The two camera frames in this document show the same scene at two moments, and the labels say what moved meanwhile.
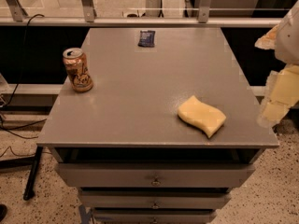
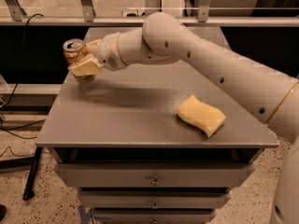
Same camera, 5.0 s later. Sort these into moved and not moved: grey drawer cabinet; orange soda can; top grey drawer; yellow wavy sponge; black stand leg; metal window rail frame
Moved: orange soda can
Not moved: top grey drawer; black stand leg; metal window rail frame; yellow wavy sponge; grey drawer cabinet
